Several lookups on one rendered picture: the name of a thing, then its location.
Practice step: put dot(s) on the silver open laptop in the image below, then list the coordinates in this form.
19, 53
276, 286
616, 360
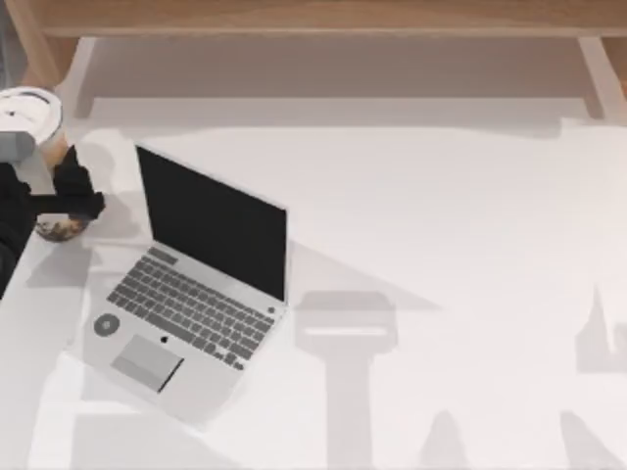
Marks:
206, 274

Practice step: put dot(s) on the iced coffee cup white lid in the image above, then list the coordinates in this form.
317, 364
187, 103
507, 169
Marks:
30, 110

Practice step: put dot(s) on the wooden shelf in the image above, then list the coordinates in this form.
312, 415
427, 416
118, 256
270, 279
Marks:
313, 19

